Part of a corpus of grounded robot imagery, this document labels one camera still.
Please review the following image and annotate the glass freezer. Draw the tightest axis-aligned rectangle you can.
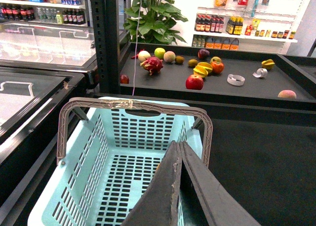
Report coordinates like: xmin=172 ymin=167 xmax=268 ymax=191
xmin=0 ymin=21 xmax=129 ymax=87
xmin=0 ymin=67 xmax=85 ymax=204

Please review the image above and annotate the grey basket handle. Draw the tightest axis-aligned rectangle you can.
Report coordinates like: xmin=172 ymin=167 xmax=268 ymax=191
xmin=56 ymin=97 xmax=213 ymax=166

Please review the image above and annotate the white drinks shelf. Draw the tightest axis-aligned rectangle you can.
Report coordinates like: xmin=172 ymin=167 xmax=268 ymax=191
xmin=0 ymin=0 xmax=89 ymax=26

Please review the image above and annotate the glass top freezer rear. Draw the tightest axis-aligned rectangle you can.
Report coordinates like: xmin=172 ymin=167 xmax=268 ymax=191
xmin=0 ymin=21 xmax=129 ymax=87

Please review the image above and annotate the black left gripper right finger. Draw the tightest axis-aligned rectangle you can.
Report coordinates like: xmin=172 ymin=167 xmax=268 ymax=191
xmin=179 ymin=142 xmax=259 ymax=226

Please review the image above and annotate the yellow star fruit front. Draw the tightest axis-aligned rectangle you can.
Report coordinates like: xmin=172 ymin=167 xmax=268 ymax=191
xmin=193 ymin=62 xmax=213 ymax=78

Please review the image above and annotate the grey tape roll tilted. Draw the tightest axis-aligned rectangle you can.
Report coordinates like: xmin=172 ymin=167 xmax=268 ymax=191
xmin=252 ymin=68 xmax=268 ymax=78

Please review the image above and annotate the white round melon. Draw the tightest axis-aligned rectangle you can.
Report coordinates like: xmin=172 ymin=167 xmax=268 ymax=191
xmin=138 ymin=50 xmax=151 ymax=63

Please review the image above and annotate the glass top freezer front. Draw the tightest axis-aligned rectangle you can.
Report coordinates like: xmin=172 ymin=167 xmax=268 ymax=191
xmin=0 ymin=67 xmax=85 ymax=204

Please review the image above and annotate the yellow star fruit right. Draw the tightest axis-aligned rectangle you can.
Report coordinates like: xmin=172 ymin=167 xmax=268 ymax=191
xmin=261 ymin=59 xmax=275 ymax=70

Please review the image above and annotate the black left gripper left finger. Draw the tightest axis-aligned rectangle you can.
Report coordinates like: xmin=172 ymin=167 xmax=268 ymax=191
xmin=122 ymin=141 xmax=182 ymax=226

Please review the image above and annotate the light blue plastic basket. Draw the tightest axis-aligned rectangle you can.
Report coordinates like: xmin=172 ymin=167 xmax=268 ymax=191
xmin=27 ymin=108 xmax=202 ymax=226

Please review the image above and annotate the purple hanging string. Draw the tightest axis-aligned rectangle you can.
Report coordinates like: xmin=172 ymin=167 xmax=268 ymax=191
xmin=132 ymin=0 xmax=143 ymax=96

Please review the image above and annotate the pink peach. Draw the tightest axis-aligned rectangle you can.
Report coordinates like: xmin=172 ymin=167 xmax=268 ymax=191
xmin=278 ymin=90 xmax=297 ymax=99

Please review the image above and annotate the white condiment shelf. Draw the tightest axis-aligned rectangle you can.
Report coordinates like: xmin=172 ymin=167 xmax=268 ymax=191
xmin=192 ymin=0 xmax=310 ymax=54

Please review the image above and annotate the dark purple fruit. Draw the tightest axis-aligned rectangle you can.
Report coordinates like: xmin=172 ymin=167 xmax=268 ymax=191
xmin=197 ymin=49 xmax=210 ymax=60

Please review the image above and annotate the black fruit display tray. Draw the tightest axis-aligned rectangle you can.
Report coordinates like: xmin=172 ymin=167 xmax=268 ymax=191
xmin=119 ymin=43 xmax=316 ymax=112

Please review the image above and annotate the green potted plant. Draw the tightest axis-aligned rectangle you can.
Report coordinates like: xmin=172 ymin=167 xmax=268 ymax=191
xmin=123 ymin=0 xmax=188 ymax=45

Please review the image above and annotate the large red apple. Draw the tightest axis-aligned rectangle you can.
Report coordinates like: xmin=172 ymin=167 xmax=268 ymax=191
xmin=185 ymin=74 xmax=204 ymax=90

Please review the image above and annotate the green apple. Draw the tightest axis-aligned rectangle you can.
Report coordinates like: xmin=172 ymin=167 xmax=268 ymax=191
xmin=154 ymin=47 xmax=166 ymax=60

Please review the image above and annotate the black metal shelf post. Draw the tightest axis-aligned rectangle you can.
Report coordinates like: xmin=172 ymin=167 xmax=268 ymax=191
xmin=90 ymin=0 xmax=120 ymax=94

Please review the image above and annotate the yellow green mango fruit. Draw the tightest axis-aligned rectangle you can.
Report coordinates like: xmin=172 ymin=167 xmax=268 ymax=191
xmin=210 ymin=56 xmax=222 ymax=63

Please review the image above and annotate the orange persimmon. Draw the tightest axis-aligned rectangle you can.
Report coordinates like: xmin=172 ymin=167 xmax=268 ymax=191
xmin=211 ymin=61 xmax=224 ymax=74

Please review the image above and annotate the pink dragon fruit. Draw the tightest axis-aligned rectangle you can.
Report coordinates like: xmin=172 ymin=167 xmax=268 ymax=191
xmin=140 ymin=57 xmax=163 ymax=75

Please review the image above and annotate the yellow star fruit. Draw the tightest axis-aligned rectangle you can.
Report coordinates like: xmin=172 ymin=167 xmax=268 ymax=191
xmin=261 ymin=59 xmax=275 ymax=70
xmin=193 ymin=62 xmax=213 ymax=78

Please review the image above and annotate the red chili pepper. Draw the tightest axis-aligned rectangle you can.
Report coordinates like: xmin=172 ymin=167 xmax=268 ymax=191
xmin=131 ymin=49 xmax=144 ymax=59

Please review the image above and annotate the grey tape roll flat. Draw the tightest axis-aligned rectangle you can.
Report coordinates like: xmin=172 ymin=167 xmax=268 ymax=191
xmin=227 ymin=74 xmax=245 ymax=86

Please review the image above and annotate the brown kiwi right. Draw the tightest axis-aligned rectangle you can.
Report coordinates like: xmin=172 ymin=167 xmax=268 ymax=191
xmin=188 ymin=59 xmax=198 ymax=68

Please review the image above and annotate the brown kiwi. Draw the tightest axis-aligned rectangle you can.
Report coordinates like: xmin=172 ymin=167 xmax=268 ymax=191
xmin=188 ymin=59 xmax=198 ymax=68
xmin=175 ymin=56 xmax=185 ymax=65

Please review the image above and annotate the small red apple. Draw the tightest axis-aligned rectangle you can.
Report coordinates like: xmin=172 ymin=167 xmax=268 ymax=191
xmin=120 ymin=75 xmax=130 ymax=84

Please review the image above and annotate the brown kiwi left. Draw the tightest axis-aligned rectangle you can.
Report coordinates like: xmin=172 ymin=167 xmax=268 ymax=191
xmin=175 ymin=56 xmax=185 ymax=65

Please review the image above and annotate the beige cantaloupe melon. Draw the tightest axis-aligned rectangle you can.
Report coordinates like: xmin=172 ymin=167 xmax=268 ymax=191
xmin=163 ymin=51 xmax=176 ymax=63

